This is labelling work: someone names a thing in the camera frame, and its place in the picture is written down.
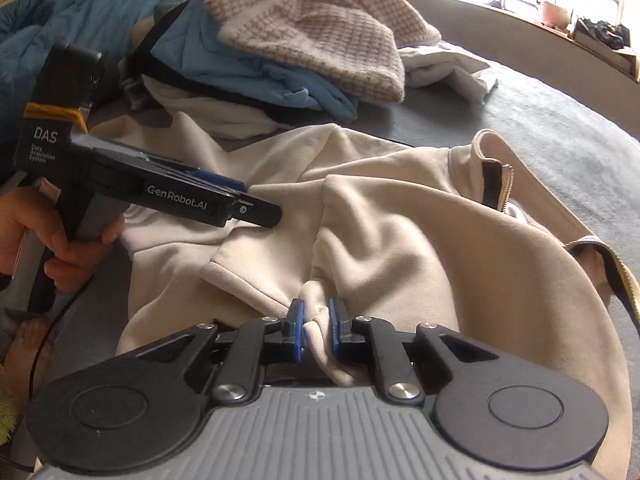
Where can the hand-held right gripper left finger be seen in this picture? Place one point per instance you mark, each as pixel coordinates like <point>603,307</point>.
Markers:
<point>298,330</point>

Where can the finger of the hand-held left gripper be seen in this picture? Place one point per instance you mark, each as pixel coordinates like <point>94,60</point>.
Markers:
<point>257,214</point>
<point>220,181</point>

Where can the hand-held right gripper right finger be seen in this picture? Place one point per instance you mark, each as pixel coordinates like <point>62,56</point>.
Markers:
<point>334,330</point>

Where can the beige zip jacket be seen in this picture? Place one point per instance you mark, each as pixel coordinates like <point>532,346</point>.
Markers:
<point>400,220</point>

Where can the cardboard box of dark clothes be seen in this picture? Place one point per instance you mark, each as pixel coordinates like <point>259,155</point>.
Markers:
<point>602,45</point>

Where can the person's left hand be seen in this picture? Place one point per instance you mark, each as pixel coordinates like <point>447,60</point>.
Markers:
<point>70,260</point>

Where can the blue garment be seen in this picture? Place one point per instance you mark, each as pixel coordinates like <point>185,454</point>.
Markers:
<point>240,75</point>

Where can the black garment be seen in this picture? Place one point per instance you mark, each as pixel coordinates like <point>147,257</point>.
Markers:
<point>150,42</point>

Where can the pink white knitted sweater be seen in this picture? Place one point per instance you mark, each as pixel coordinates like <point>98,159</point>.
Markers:
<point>325,35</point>

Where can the person's bare foot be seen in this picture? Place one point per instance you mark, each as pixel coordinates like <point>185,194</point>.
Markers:
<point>32,345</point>

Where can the white crumpled cloth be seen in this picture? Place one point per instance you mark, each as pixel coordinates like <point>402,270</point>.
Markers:
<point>450,70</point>

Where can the pink pot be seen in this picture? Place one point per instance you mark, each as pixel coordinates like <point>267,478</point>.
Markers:
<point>552,14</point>

